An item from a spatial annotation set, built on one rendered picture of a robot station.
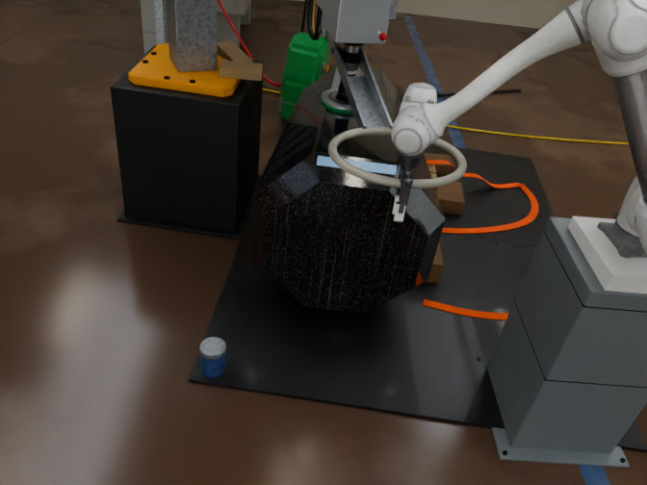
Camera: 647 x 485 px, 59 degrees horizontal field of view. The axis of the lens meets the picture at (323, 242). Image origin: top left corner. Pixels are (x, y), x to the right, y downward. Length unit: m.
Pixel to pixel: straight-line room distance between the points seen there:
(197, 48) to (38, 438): 1.78
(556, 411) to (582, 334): 0.39
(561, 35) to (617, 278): 0.71
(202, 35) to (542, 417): 2.16
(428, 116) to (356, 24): 0.93
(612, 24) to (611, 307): 0.86
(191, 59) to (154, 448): 1.73
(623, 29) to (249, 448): 1.71
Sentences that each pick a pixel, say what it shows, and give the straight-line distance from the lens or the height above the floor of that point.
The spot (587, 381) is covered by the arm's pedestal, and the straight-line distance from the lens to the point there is 2.18.
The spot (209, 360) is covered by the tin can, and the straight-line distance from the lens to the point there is 2.29.
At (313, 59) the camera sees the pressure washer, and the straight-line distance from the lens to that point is 4.15.
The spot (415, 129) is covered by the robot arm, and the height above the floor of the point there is 1.20.
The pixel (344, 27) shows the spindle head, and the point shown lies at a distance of 2.43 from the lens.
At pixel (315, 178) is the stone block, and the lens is 2.20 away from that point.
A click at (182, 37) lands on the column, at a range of 2.87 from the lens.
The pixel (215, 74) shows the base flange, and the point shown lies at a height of 0.78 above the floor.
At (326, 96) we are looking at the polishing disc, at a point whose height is 0.83.
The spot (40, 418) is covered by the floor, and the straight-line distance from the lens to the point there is 2.38.
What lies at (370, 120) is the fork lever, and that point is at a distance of 2.33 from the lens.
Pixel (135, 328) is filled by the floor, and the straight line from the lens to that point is 2.60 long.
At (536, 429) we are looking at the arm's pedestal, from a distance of 2.34.
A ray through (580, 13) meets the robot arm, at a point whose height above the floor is 1.50.
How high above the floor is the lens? 1.84
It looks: 37 degrees down
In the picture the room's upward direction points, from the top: 8 degrees clockwise
